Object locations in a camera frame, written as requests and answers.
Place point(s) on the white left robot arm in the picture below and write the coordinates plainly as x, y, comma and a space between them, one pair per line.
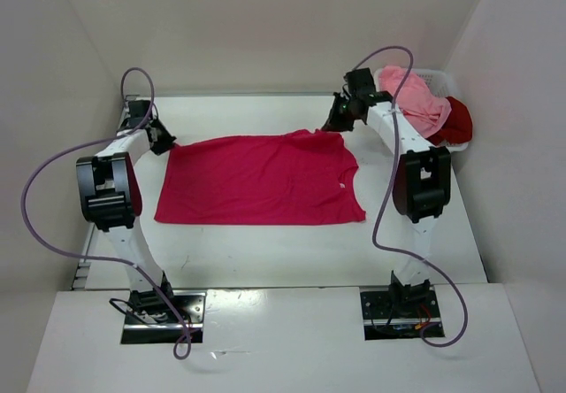
110, 198

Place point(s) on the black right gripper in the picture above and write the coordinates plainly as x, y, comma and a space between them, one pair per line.
334, 122

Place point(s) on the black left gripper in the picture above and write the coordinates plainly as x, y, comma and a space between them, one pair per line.
161, 148

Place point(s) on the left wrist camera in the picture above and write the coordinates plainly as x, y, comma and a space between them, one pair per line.
136, 110

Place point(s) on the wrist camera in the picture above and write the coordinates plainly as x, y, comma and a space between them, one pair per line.
360, 83
136, 110

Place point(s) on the white plastic basket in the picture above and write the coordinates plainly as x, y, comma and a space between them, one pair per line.
440, 84

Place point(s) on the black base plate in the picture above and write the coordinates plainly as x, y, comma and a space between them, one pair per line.
162, 327
383, 320

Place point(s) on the light pink t shirt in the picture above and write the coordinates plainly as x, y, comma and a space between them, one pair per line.
422, 109

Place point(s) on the dark red t shirt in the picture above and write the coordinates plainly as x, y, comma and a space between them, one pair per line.
458, 127

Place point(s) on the magenta t shirt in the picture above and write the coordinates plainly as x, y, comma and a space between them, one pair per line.
300, 178

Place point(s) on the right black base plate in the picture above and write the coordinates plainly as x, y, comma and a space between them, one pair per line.
383, 320

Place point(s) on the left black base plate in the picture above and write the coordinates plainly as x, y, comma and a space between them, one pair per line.
162, 327

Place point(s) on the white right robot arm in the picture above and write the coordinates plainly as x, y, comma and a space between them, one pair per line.
420, 187

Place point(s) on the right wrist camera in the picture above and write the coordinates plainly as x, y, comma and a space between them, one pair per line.
360, 83

